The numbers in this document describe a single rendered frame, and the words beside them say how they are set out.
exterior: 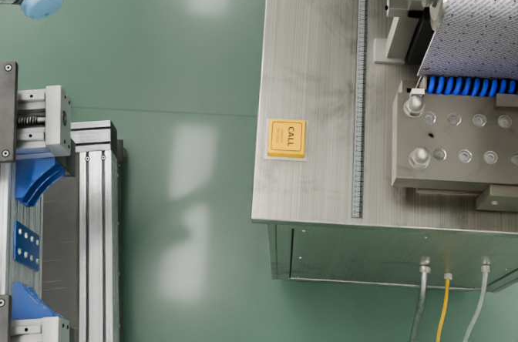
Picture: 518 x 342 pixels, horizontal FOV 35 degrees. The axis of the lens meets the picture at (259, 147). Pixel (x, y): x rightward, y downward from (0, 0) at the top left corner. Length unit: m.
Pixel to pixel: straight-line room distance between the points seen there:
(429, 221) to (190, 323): 1.06
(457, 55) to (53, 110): 0.86
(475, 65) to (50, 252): 1.32
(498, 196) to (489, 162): 0.06
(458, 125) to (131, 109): 1.36
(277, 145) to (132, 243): 1.02
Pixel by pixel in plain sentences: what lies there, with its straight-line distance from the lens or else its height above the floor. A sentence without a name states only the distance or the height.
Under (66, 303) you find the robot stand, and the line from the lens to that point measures 2.28.
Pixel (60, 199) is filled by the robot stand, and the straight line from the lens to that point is 2.34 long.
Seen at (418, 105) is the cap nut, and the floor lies 1.07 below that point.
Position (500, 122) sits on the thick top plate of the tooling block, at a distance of 1.51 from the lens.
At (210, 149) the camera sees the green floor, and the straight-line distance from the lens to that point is 2.52.
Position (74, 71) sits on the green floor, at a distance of 2.69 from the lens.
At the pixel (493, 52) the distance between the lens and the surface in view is 1.43.
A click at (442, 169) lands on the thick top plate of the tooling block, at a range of 1.45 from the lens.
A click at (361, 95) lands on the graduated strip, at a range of 1.62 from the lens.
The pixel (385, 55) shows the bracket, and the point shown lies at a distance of 1.64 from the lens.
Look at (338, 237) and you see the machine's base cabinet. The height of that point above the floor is 0.75.
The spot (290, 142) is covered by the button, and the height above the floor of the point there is 0.92.
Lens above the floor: 2.40
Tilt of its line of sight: 73 degrees down
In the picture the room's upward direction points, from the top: 5 degrees counter-clockwise
